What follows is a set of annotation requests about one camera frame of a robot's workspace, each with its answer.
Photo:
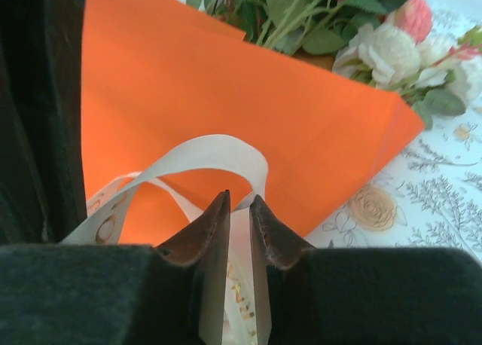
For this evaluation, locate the cream printed ribbon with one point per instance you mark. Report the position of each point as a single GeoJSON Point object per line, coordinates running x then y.
{"type": "Point", "coordinates": [211, 149]}

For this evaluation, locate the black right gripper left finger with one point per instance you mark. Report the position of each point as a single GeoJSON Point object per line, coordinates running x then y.
{"type": "Point", "coordinates": [94, 296]}

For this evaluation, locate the orange wrapping paper sheet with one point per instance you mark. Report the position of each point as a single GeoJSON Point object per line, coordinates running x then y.
{"type": "Point", "coordinates": [226, 89]}

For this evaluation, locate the cream bud flower stem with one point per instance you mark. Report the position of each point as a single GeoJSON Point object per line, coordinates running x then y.
{"type": "Point", "coordinates": [391, 51]}

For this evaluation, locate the pink rose flower stem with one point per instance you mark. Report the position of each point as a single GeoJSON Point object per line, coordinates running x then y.
{"type": "Point", "coordinates": [286, 6]}

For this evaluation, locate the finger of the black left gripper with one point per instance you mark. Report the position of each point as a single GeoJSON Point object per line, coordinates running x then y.
{"type": "Point", "coordinates": [37, 115]}

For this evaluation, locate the floral printed tablecloth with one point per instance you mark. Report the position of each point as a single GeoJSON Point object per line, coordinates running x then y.
{"type": "Point", "coordinates": [433, 209]}

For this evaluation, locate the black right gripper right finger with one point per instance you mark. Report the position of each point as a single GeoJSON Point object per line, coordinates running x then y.
{"type": "Point", "coordinates": [376, 300]}

